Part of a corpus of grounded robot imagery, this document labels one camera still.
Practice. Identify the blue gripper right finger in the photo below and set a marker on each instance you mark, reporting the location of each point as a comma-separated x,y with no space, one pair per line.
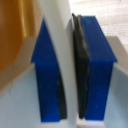
98,70

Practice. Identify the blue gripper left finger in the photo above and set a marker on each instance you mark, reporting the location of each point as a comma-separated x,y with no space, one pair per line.
45,76

